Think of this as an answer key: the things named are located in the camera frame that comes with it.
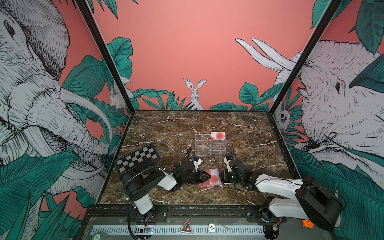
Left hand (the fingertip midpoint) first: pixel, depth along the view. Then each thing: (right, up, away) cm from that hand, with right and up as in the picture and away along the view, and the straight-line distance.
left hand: (211, 176), depth 83 cm
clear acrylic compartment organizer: (-3, +15, +18) cm, 24 cm away
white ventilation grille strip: (-40, -19, -15) cm, 47 cm away
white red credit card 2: (+5, +22, +13) cm, 26 cm away
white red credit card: (+2, -3, +2) cm, 4 cm away
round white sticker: (-1, -20, -13) cm, 24 cm away
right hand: (+3, 0, +2) cm, 4 cm away
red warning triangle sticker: (-13, -20, -13) cm, 27 cm away
